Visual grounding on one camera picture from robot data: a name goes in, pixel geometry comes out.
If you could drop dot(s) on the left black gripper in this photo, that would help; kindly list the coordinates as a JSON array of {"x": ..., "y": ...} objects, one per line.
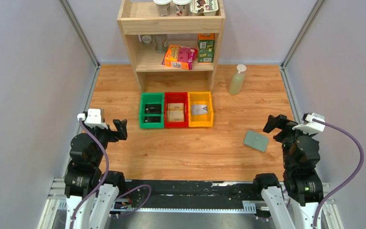
[{"x": 121, "y": 133}]

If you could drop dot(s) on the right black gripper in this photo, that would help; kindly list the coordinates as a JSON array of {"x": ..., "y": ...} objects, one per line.
[{"x": 278, "y": 121}]

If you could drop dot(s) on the grey-green card holder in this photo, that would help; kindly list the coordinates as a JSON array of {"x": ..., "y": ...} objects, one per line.
[{"x": 256, "y": 141}]

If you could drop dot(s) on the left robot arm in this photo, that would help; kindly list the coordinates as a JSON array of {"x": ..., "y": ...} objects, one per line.
[{"x": 90, "y": 187}]

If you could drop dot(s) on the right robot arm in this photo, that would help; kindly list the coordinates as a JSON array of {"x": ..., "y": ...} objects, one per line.
[{"x": 293, "y": 205}]

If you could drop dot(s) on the black cards in green bin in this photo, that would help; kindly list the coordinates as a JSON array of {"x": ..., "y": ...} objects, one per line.
[{"x": 152, "y": 113}]

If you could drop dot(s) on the tan cards in red bin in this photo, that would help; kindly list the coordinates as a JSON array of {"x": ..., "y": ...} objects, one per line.
[{"x": 175, "y": 112}]

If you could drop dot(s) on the white card in yellow bin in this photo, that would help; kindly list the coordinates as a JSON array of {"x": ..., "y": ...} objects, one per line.
[{"x": 199, "y": 109}]

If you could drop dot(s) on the green plastic bin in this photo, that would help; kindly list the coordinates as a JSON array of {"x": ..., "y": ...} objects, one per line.
[{"x": 151, "y": 98}]

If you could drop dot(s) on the red plastic bin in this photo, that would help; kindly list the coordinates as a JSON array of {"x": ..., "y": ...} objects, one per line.
[{"x": 176, "y": 97}]

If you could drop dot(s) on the green soap bottle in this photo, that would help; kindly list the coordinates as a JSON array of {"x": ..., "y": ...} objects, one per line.
[{"x": 237, "y": 80}]

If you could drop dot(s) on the yellow plastic bin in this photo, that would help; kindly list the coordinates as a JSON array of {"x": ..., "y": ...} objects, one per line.
[{"x": 206, "y": 120}]

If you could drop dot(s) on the orange pink snack box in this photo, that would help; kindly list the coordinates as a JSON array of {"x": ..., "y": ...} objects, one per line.
[{"x": 181, "y": 57}]

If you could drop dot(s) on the glass jar on shelf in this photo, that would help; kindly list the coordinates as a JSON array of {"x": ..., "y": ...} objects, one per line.
[{"x": 146, "y": 39}]

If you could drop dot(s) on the clear glass on shelf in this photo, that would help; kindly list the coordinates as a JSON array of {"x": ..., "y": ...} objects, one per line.
[{"x": 161, "y": 45}]

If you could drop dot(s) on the wooden shelf unit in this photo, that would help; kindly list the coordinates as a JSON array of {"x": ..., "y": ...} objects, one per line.
[{"x": 172, "y": 36}]

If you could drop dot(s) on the green orange carton box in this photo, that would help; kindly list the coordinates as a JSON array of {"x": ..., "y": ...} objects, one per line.
[{"x": 206, "y": 45}]

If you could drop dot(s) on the left yogurt cup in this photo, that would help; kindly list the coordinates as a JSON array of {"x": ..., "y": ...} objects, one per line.
[{"x": 163, "y": 7}]

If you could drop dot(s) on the yogurt cup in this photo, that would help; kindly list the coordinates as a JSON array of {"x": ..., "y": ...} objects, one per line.
[
  {"x": 163, "y": 7},
  {"x": 182, "y": 7}
]

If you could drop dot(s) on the middle yogurt cup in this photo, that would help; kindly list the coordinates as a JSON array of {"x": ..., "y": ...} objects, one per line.
[{"x": 182, "y": 7}]

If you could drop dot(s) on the chocolate pudding pack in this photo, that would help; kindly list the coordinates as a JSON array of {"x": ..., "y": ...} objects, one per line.
[{"x": 204, "y": 7}]

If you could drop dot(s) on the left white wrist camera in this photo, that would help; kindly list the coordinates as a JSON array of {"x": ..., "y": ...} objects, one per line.
[{"x": 92, "y": 118}]

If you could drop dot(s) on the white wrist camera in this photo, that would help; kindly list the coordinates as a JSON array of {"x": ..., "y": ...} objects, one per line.
[
  {"x": 92, "y": 118},
  {"x": 309, "y": 126}
]

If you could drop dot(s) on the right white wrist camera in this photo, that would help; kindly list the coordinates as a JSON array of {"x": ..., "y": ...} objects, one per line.
[{"x": 309, "y": 126}]

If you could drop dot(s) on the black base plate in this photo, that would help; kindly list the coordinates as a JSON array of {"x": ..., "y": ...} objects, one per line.
[{"x": 192, "y": 195}]

